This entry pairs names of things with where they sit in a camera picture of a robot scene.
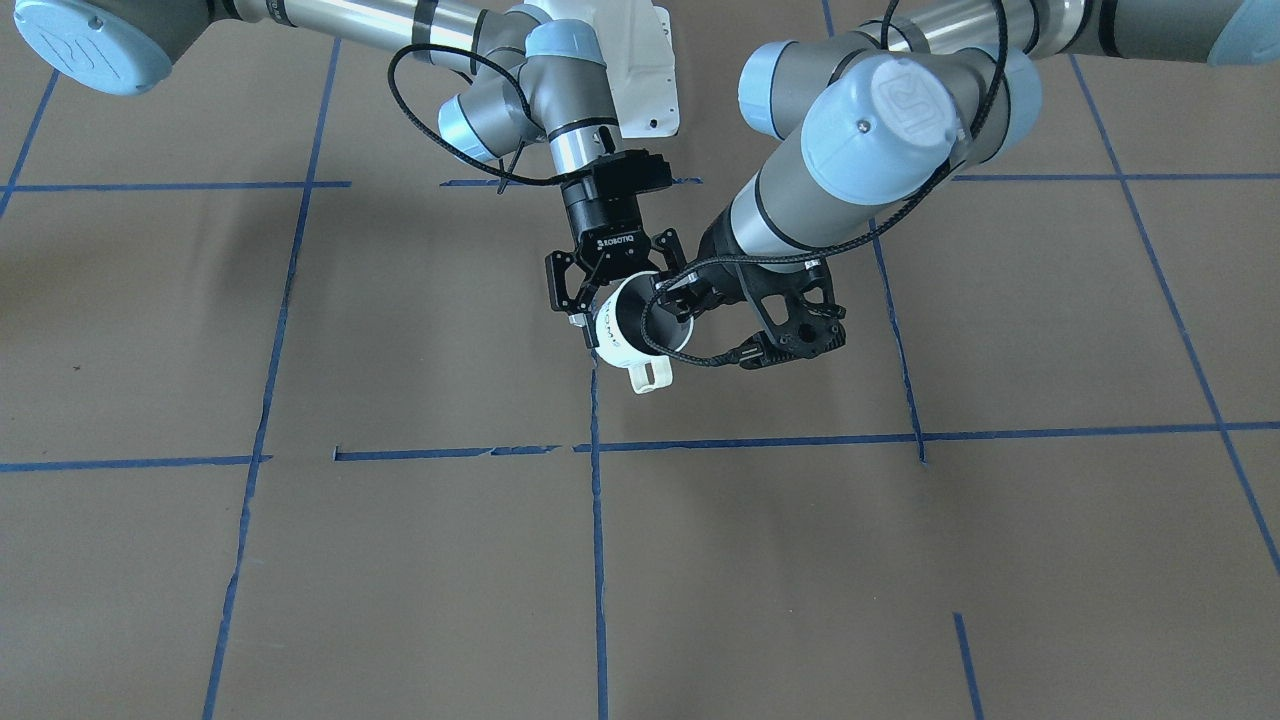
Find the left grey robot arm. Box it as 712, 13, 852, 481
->
644, 1, 1277, 329

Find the black braided camera cable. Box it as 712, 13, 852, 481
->
636, 0, 1007, 366

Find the white ribbed HOME mug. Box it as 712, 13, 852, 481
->
593, 272, 694, 395

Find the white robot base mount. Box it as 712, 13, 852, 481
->
590, 1, 681, 138

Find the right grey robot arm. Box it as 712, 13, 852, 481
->
10, 1, 681, 325

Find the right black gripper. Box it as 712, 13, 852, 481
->
545, 149, 689, 327

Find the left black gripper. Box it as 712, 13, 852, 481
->
650, 211, 771, 323

